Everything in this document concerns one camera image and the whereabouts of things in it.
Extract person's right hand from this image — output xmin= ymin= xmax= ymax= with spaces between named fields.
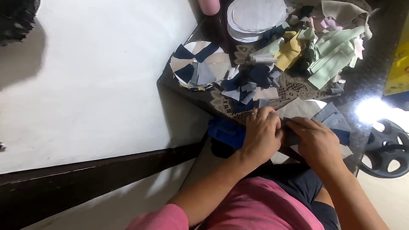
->
xmin=284 ymin=116 xmax=343 ymax=170

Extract person's left hand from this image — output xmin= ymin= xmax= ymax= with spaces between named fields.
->
xmin=240 ymin=106 xmax=284 ymax=164

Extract dark gray fabric piece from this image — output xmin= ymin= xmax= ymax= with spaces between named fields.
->
xmin=281 ymin=117 xmax=301 ymax=147

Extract person's left forearm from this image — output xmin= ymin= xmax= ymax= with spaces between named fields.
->
xmin=167 ymin=151 xmax=259 ymax=228

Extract person's right forearm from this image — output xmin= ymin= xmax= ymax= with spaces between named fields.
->
xmin=313 ymin=159 xmax=390 ymax=230

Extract patchwork fabric piece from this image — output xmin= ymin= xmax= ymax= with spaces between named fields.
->
xmin=276 ymin=97 xmax=355 ymax=164

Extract brown lace tablecloth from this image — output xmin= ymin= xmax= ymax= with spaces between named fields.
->
xmin=209 ymin=0 xmax=373 ymax=126

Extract blue plastic object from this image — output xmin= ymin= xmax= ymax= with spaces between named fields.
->
xmin=208 ymin=116 xmax=246 ymax=150

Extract black round object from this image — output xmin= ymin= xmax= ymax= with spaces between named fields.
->
xmin=210 ymin=138 xmax=238 ymax=159

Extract person's legs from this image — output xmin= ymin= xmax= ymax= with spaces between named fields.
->
xmin=248 ymin=160 xmax=339 ymax=230

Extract dark table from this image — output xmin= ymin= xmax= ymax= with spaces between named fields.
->
xmin=157 ymin=0 xmax=409 ymax=178

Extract stack of patchwork circles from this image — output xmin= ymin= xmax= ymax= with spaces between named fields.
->
xmin=169 ymin=40 xmax=232 ymax=91

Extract pile of fabric scraps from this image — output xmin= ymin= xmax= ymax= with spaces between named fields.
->
xmin=220 ymin=0 xmax=375 ymax=114

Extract black spoked wheel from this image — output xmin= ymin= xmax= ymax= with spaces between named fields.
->
xmin=359 ymin=118 xmax=409 ymax=179

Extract person's body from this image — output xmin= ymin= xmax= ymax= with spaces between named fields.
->
xmin=125 ymin=177 xmax=326 ymax=230

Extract stack of white fabric circles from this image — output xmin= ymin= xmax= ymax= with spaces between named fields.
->
xmin=227 ymin=0 xmax=289 ymax=43

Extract yellow printed sheet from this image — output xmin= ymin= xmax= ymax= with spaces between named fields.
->
xmin=382 ymin=27 xmax=409 ymax=96

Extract pink cylindrical object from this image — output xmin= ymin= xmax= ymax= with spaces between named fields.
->
xmin=198 ymin=0 xmax=220 ymax=16

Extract dark baseboard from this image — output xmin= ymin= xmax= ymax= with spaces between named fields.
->
xmin=0 ymin=142 xmax=205 ymax=230

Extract black ragged object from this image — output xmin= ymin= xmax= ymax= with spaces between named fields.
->
xmin=0 ymin=0 xmax=41 ymax=47

